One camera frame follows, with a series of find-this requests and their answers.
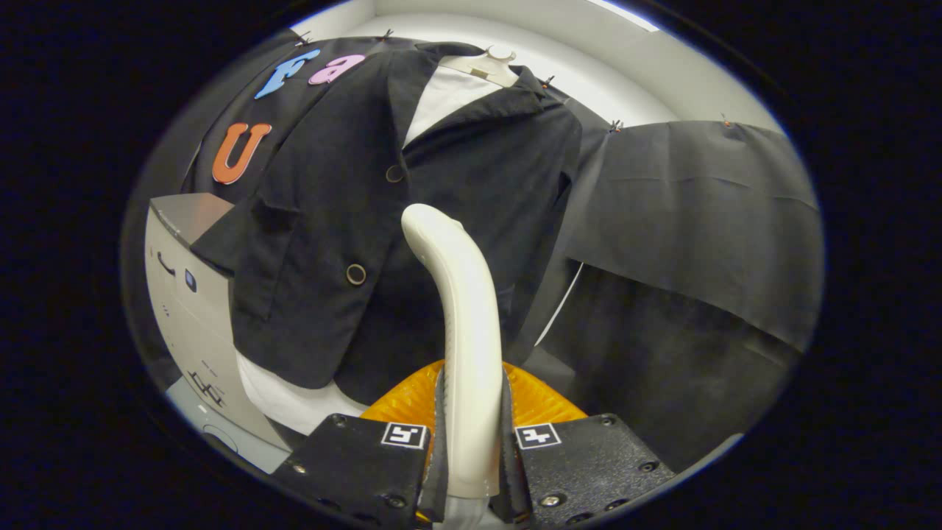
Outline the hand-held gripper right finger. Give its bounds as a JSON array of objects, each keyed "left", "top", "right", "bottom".
[{"left": 489, "top": 361, "right": 676, "bottom": 530}]

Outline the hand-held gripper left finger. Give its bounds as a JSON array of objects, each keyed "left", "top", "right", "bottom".
[{"left": 271, "top": 361, "right": 448, "bottom": 530}]

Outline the black suit jacket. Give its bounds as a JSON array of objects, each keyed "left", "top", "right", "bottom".
[{"left": 190, "top": 40, "right": 584, "bottom": 406}]

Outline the grey cabinet unit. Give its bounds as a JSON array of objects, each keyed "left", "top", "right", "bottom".
[{"left": 144, "top": 193, "right": 291, "bottom": 451}]

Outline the black backdrop cloth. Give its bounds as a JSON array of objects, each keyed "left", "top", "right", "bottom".
[{"left": 121, "top": 29, "right": 825, "bottom": 472}]

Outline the white mannequin torso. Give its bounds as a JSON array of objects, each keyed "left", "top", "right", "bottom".
[{"left": 235, "top": 44, "right": 520, "bottom": 437}]

